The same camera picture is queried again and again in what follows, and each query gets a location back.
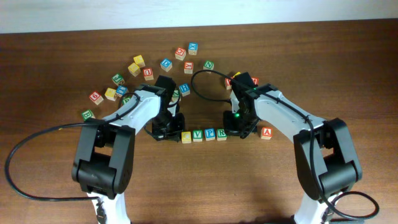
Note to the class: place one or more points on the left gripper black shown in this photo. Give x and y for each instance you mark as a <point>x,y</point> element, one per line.
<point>168,131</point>

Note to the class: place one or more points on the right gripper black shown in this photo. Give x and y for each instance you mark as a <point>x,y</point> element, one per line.
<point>237,128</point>

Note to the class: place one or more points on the yellow C block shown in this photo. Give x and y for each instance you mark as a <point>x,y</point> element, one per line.
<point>186,137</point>

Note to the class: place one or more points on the green R block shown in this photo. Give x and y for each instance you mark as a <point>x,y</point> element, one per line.
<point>221,135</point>

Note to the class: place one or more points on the blue P block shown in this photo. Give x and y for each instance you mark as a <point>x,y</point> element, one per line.
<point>210,134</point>

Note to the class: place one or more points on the green V block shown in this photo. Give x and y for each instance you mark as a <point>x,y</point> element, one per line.
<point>197,135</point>

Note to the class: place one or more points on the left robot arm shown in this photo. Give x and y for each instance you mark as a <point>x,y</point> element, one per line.
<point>104,157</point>

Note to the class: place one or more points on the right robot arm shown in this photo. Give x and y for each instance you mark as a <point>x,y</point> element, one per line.
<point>326,161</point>

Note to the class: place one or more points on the red A block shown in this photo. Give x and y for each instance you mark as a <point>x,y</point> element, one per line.
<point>266,133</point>

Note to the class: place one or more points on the green Z block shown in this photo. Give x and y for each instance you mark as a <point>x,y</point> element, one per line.
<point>175,96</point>

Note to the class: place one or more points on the blue H block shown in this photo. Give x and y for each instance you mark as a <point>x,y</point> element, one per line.
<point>184,89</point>

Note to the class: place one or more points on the red E block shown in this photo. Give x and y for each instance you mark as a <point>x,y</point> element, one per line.
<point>227,83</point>

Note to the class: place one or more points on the red M block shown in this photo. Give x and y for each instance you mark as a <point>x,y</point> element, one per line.
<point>256,81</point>

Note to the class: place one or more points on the green B block centre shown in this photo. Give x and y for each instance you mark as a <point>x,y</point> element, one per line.
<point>125,100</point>

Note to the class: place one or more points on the green b block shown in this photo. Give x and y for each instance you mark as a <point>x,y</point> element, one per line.
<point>87,114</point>
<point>125,100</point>

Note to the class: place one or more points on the blue L block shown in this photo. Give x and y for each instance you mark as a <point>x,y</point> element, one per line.
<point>121,90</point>

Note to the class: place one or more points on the red U block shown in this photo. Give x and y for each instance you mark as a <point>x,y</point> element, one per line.
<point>148,74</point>

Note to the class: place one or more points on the blue D block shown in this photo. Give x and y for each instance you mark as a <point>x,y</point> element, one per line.
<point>166,65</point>

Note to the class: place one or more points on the yellow block left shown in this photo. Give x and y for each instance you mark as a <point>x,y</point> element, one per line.
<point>110,94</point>

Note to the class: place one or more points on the red K block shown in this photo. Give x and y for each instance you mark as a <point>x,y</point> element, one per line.
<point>188,67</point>

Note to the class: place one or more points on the yellow block lower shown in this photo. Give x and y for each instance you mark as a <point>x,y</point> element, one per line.
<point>134,69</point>

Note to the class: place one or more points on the green N block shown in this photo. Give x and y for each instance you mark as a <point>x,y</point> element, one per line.
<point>208,66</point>

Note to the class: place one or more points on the green J block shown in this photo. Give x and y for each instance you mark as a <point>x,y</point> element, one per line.
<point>118,79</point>

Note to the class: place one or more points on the yellow block upper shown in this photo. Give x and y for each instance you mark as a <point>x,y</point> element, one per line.
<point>139,61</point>

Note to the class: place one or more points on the red 6 block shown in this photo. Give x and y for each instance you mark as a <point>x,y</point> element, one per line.
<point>96,98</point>

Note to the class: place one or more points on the red C block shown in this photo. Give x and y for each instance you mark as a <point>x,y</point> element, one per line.
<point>180,53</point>

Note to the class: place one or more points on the green B block left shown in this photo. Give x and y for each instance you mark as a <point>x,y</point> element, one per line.
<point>87,114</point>

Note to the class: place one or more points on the blue X block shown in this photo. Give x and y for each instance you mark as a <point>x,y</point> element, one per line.
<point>192,48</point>

